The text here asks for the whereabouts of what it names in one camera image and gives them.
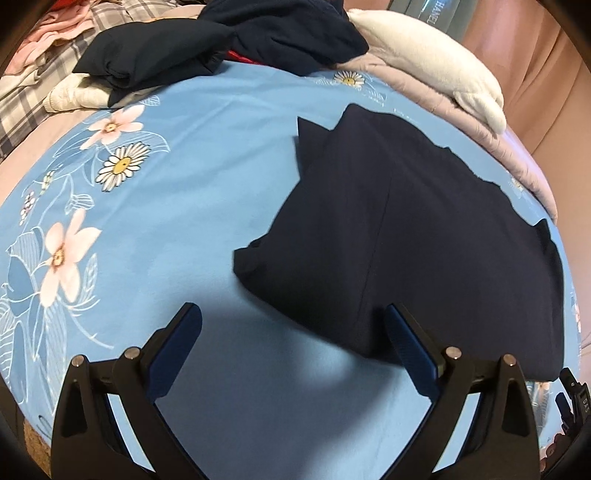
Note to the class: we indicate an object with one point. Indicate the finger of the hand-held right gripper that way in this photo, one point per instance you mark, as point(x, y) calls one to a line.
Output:
point(561, 408)

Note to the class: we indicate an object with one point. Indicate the rolled navy garment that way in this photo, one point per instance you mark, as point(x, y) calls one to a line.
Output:
point(147, 50)

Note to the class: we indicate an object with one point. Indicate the white plush blanket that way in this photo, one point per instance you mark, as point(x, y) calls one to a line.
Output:
point(429, 60)

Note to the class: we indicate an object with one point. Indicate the pink curtain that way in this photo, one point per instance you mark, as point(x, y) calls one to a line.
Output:
point(545, 92)

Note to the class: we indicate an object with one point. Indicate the navy garment with red trim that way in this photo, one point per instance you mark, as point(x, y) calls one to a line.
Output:
point(286, 27)

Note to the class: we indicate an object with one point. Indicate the white knitted cloth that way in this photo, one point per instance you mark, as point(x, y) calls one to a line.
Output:
point(78, 94)

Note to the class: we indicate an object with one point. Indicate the pink cloth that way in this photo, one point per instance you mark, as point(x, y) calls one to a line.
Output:
point(51, 32)

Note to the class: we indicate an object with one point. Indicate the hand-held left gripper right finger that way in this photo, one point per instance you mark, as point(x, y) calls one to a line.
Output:
point(413, 355)

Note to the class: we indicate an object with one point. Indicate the lilac quilt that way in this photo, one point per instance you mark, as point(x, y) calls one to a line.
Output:
point(498, 152)

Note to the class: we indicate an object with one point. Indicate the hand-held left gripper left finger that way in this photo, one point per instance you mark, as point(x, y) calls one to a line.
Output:
point(178, 350)

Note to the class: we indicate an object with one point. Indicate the navy collared shirt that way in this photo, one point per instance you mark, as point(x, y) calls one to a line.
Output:
point(415, 240)

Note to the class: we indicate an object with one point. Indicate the blue floral bed sheet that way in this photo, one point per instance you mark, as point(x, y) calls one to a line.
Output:
point(207, 184)

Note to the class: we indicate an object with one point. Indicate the grey plaid blanket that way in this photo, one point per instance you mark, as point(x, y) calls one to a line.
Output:
point(27, 101)

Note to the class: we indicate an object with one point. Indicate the grey printed curtain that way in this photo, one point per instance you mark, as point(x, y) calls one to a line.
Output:
point(429, 16)

